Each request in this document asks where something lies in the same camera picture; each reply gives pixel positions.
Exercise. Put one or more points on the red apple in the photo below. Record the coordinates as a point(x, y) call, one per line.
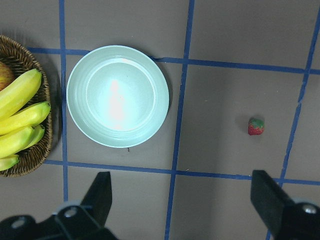
point(6, 76)

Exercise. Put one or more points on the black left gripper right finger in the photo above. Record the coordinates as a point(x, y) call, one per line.
point(284, 217)

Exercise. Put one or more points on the light green plate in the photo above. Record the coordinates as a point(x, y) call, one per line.
point(117, 96)

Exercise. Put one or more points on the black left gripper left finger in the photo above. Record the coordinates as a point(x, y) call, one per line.
point(84, 221)

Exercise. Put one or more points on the brown wicker basket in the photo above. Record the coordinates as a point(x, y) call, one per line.
point(19, 59)

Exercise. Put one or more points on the yellow banana bunch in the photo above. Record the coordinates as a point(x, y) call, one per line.
point(20, 125)

